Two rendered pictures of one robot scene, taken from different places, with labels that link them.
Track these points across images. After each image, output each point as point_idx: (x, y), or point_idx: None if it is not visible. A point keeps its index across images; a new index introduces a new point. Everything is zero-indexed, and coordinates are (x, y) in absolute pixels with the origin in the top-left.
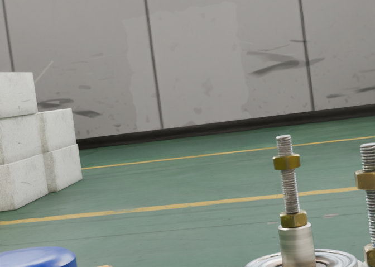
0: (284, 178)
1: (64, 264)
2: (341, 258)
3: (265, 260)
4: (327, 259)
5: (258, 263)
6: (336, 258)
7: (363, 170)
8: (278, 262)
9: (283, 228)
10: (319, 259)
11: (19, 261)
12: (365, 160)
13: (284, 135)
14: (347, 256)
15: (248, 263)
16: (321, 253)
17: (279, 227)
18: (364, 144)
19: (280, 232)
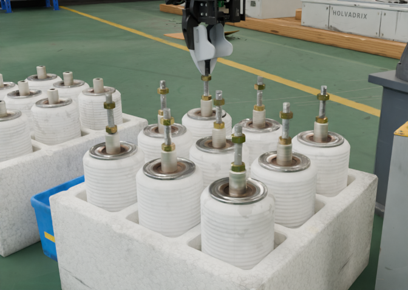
0: (241, 145)
1: None
2: (220, 182)
3: (233, 200)
4: (223, 185)
5: (241, 200)
6: (223, 182)
7: (289, 111)
8: (234, 196)
9: (245, 170)
10: (223, 188)
11: None
12: (289, 108)
13: (237, 124)
14: (218, 181)
15: (246, 201)
16: (216, 188)
17: (244, 171)
18: (286, 103)
19: (246, 173)
